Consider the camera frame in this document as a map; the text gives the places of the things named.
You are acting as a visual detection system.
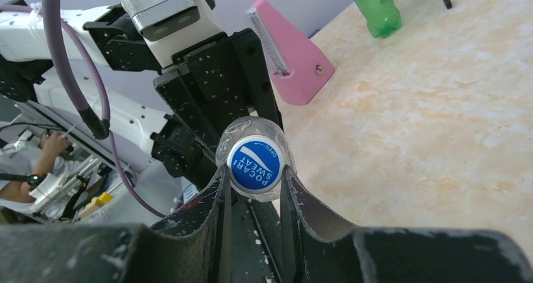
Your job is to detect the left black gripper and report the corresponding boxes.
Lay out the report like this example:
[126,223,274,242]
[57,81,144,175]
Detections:
[150,28,283,190]

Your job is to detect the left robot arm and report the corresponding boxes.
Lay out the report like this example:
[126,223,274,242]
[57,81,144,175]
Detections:
[1,0,282,186]

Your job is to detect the person in white shirt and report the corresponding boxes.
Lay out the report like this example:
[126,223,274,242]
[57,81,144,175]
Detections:
[1,130,80,214]

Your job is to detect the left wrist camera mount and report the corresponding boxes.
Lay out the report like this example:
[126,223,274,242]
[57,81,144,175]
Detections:
[121,0,223,68]

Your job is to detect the pink toy toaster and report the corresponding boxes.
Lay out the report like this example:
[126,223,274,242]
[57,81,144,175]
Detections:
[246,0,335,105]

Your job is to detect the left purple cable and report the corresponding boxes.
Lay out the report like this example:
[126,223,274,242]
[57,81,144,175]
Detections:
[0,0,167,219]

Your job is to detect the green plastic bottle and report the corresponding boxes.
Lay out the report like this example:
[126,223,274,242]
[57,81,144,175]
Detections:
[354,0,402,38]

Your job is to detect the clear bottle blue-white cap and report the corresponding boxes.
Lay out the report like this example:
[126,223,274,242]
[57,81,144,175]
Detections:
[216,116,295,203]

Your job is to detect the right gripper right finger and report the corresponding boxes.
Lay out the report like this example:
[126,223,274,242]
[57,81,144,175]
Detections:
[280,166,532,282]

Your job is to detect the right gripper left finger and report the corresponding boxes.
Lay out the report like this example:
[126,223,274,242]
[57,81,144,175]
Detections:
[1,166,231,282]

